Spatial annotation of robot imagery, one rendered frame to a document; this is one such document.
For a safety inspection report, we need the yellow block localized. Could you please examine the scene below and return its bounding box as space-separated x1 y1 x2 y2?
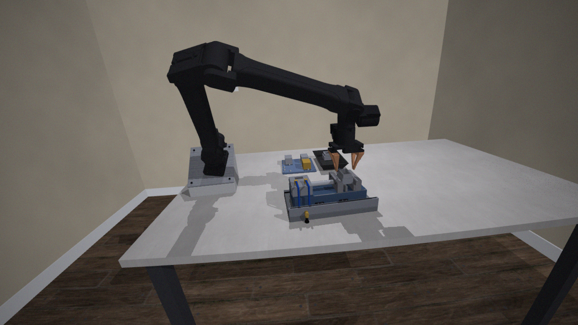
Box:
302 158 311 170

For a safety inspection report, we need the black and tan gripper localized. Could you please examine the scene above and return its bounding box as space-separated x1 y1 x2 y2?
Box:
328 127 364 172

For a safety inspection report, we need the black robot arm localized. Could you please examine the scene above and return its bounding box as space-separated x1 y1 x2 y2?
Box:
167 41 381 176

